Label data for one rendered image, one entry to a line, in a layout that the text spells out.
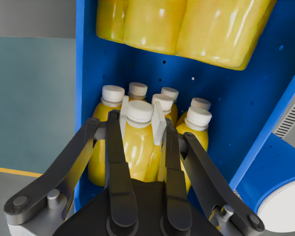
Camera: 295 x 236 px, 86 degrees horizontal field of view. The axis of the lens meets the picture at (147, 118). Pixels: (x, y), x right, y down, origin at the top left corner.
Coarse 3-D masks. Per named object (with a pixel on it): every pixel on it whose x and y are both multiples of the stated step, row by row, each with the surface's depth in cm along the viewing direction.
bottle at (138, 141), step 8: (128, 120) 22; (128, 128) 23; (136, 128) 23; (144, 128) 23; (128, 136) 22; (136, 136) 22; (144, 136) 23; (152, 136) 24; (128, 144) 22; (136, 144) 22; (144, 144) 23; (152, 144) 24; (128, 152) 23; (136, 152) 23; (144, 152) 23; (152, 152) 25; (128, 160) 23; (136, 160) 23; (144, 160) 24; (136, 168) 24; (144, 168) 26; (136, 176) 25; (144, 176) 27; (104, 184) 30
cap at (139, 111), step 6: (132, 102) 23; (138, 102) 24; (144, 102) 24; (132, 108) 22; (138, 108) 22; (144, 108) 22; (150, 108) 23; (132, 114) 22; (138, 114) 22; (144, 114) 22; (150, 114) 22; (138, 120) 22; (144, 120) 22
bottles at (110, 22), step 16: (112, 0) 19; (96, 16) 22; (112, 16) 20; (96, 32) 22; (112, 32) 21; (112, 96) 26; (144, 96) 34; (160, 96) 29; (176, 96) 35; (96, 112) 28; (176, 112) 36; (96, 160) 30; (96, 176) 32
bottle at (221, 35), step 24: (192, 0) 14; (216, 0) 13; (240, 0) 12; (264, 0) 13; (192, 24) 14; (216, 24) 13; (240, 24) 13; (192, 48) 14; (216, 48) 14; (240, 48) 14
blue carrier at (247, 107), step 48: (96, 0) 22; (288, 0) 22; (96, 48) 26; (288, 48) 21; (96, 96) 30; (192, 96) 38; (240, 96) 29; (288, 96) 15; (240, 144) 26; (96, 192) 36; (192, 192) 40
